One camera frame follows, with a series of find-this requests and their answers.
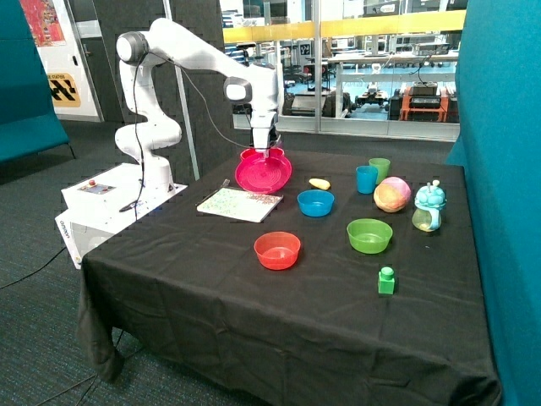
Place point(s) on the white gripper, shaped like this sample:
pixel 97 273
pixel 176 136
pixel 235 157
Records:
pixel 263 130

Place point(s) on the pink plastic plate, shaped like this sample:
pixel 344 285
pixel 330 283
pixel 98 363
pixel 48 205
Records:
pixel 263 174

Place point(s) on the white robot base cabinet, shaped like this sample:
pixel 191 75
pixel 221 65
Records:
pixel 104 205

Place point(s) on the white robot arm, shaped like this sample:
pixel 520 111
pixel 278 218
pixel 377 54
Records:
pixel 169 42

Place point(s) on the red deep bowl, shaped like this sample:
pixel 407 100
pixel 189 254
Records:
pixel 247 153

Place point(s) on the blue plastic bowl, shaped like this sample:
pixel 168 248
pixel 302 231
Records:
pixel 315 202

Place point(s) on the orange-red shallow bowl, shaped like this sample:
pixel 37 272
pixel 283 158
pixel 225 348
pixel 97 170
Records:
pixel 277 251

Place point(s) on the green plastic bowl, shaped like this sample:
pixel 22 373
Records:
pixel 369 236

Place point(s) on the yellow toy potato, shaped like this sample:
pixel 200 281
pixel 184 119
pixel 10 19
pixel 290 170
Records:
pixel 319 183

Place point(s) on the blue plastic cup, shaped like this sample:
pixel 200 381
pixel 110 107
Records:
pixel 366 177

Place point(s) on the green plastic cup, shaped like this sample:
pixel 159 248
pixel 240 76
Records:
pixel 382 165

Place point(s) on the pastel multicolour ball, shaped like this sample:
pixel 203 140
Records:
pixel 392 194

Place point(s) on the black tablecloth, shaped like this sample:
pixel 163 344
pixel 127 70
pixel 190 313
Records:
pixel 191 289

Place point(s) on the blue sippy bottle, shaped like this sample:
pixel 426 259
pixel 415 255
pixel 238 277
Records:
pixel 429 201

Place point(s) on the green toy block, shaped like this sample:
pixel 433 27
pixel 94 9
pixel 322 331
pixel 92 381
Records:
pixel 386 280

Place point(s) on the yellow black warning sign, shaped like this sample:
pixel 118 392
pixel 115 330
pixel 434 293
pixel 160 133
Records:
pixel 64 90

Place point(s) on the teal sofa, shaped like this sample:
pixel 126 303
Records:
pixel 29 123

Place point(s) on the teal partition wall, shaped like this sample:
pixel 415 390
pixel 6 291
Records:
pixel 498 92

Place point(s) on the red wall poster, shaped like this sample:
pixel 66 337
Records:
pixel 42 18

